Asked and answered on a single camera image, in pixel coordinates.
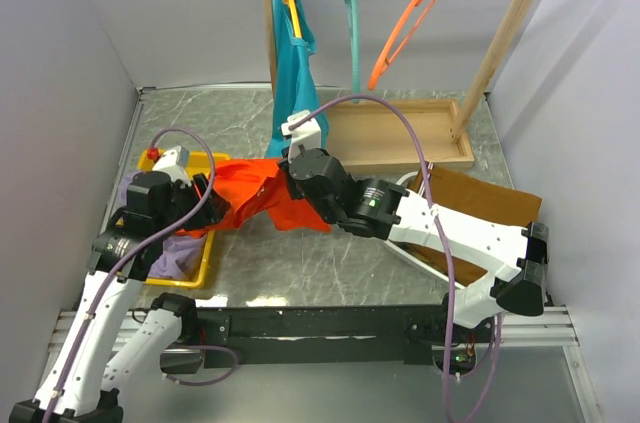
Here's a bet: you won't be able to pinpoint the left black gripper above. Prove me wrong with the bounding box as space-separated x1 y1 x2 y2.
154 172 231 239

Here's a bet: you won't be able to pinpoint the orange t shirt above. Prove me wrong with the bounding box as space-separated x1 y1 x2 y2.
176 159 330 238

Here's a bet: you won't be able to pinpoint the orange plastic hanger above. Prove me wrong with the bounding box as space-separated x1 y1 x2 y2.
367 0 438 90

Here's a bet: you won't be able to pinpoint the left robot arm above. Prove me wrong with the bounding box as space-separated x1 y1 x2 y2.
9 170 229 422

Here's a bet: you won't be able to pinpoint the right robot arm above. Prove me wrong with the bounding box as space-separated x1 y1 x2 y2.
278 148 548 342

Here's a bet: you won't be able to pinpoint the purple t shirt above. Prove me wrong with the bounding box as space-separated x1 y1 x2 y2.
117 170 209 281

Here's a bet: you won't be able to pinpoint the blue t shirt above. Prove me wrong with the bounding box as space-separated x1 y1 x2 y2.
265 0 320 158

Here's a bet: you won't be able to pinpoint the teal plastic hanger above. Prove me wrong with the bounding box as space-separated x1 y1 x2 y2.
344 0 361 95

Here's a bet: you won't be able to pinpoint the yellow plastic tray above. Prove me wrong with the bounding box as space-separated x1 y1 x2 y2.
137 150 215 289

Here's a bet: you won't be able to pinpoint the wooden clothes rack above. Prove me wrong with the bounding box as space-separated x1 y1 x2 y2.
262 0 533 173

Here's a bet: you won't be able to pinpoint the white plastic basket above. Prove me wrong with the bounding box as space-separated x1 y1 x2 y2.
387 170 501 292

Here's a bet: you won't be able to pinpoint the brown shorts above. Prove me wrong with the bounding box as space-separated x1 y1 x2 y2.
399 166 542 286

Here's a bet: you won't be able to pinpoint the black base beam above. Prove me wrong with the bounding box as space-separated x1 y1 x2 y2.
160 304 446 375

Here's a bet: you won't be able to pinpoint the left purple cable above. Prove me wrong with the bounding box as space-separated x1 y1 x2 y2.
42 127 241 423

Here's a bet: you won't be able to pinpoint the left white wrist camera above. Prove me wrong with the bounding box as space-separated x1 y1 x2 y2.
152 145 190 183

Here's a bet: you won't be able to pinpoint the aluminium frame rail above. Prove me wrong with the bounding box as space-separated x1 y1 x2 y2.
41 307 605 422

